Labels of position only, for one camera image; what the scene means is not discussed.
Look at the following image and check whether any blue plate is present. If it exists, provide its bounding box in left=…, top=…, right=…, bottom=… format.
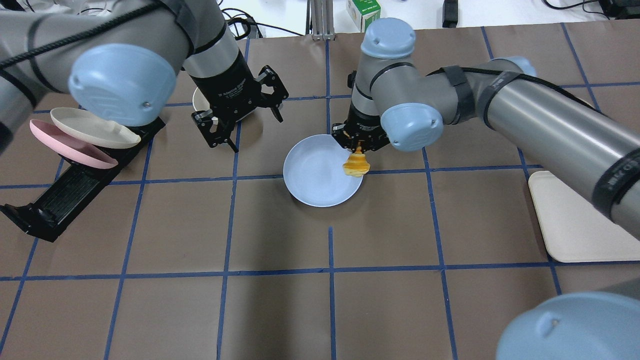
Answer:
left=282, top=134, right=363, bottom=208

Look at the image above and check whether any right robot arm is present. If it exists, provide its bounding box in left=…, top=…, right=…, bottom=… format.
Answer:
left=330, top=18, right=640, bottom=360

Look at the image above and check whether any black dish rack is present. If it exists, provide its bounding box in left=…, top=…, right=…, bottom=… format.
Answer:
left=0, top=117, right=165, bottom=243

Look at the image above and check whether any cream bowl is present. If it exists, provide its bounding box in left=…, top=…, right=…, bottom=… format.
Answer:
left=192, top=88, right=213, bottom=119

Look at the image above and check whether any pink plate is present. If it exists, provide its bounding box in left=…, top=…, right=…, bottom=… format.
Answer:
left=29, top=119, right=119, bottom=169

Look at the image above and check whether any green white carton box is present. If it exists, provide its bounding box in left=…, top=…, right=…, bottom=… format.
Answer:
left=346, top=0, right=382, bottom=33

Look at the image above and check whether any aluminium frame post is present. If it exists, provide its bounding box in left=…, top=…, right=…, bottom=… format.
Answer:
left=305, top=0, right=336, bottom=41

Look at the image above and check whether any black power adapter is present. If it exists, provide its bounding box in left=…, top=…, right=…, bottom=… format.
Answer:
left=441, top=0, right=459, bottom=28

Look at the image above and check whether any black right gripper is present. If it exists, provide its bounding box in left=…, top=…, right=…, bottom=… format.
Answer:
left=332, top=107, right=390, bottom=152

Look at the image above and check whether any cream plate in rack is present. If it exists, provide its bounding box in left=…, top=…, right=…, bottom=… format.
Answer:
left=50, top=107, right=142, bottom=150

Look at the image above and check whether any white rectangular tray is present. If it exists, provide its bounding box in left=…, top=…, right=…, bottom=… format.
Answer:
left=528, top=170, right=640, bottom=264

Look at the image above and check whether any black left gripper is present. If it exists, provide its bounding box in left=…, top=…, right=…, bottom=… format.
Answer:
left=189, top=50, right=290, bottom=153

